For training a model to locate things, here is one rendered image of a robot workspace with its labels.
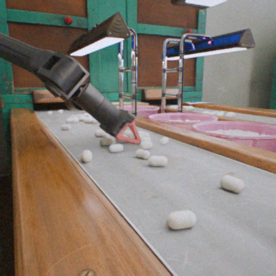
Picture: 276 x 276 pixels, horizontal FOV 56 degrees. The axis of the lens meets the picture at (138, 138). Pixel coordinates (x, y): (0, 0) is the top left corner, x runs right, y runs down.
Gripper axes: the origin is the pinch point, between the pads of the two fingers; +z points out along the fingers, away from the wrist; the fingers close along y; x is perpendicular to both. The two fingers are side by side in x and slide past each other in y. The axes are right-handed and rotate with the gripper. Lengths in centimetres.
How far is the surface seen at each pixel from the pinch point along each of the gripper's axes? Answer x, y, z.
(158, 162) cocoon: 3.3, -19.3, -3.7
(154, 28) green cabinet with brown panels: -77, 96, 12
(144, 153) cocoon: 3.0, -13.4, -3.9
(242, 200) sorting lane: 2.1, -36.7, -0.7
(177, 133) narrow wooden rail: -8.5, -1.3, 8.3
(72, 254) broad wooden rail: 16.4, -41.2, -20.6
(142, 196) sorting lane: 10.0, -29.5, -9.6
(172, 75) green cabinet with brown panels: -66, 97, 44
